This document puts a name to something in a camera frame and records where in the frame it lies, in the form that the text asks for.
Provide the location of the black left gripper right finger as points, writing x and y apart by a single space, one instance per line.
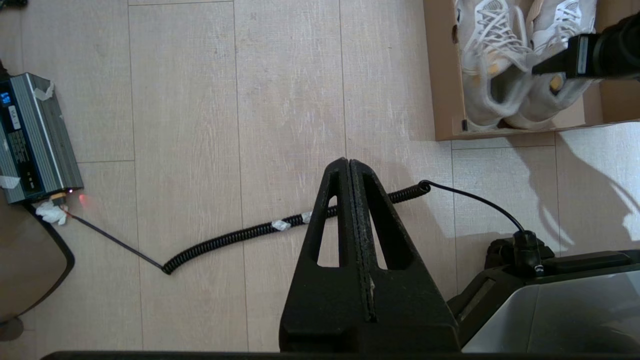
405 300

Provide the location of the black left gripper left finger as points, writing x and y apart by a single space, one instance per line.
325 300

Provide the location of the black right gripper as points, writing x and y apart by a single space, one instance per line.
585 55

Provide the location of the white mesh sneaker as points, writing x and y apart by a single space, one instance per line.
550 102
487 100

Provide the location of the brown cardboard shoe box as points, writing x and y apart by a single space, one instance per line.
442 75

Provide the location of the black and silver robot base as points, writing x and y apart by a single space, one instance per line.
550 310

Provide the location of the grey power inverter box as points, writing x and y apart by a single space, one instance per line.
35 140

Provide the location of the white tape wad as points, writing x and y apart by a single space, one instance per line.
50 212

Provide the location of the brown rounded seat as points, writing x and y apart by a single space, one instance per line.
25 260

